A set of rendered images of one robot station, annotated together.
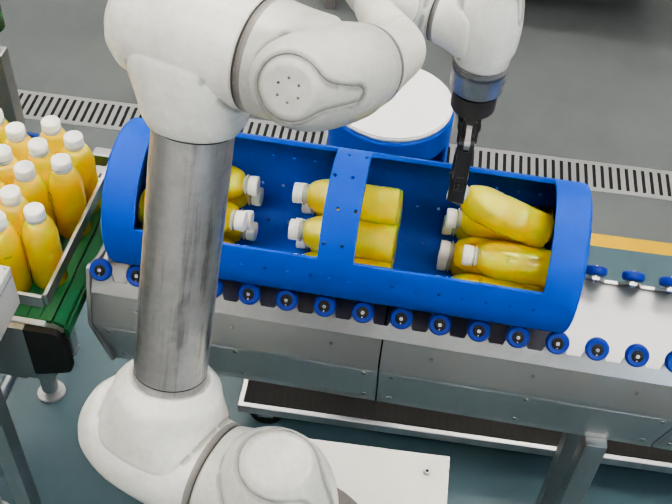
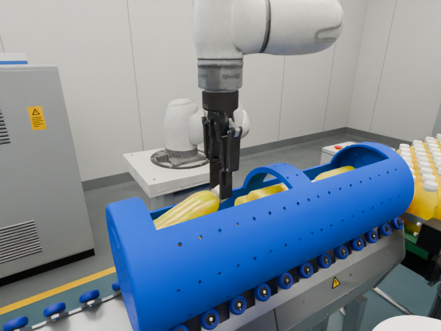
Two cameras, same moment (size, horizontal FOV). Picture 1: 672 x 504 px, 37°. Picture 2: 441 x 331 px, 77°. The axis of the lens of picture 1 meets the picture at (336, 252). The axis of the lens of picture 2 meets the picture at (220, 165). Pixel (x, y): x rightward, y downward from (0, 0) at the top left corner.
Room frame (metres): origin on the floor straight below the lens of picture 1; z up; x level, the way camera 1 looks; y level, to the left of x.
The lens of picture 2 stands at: (1.77, -0.56, 1.51)
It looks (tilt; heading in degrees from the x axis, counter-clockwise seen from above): 22 degrees down; 143
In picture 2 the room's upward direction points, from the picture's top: straight up
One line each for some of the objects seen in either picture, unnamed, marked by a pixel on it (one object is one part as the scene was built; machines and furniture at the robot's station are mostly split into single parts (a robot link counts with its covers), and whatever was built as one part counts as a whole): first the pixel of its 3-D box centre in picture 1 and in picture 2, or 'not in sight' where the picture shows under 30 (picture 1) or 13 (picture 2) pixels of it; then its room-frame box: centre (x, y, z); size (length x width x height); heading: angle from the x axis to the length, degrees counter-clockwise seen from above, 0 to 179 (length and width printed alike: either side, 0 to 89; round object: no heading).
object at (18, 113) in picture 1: (39, 223); not in sight; (1.79, 0.78, 0.55); 0.04 x 0.04 x 1.10; 83
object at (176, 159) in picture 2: not in sight; (177, 152); (0.66, 0.03, 1.08); 0.22 x 0.18 x 0.06; 92
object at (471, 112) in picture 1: (471, 110); (220, 112); (1.31, -0.21, 1.40); 0.08 x 0.07 x 0.09; 173
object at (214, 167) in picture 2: (457, 186); (215, 176); (1.29, -0.21, 1.24); 0.03 x 0.01 x 0.07; 83
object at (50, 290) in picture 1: (81, 226); (382, 204); (1.40, 0.52, 0.96); 0.40 x 0.01 x 0.03; 173
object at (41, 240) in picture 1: (43, 247); not in sight; (1.31, 0.58, 0.99); 0.07 x 0.07 x 0.19
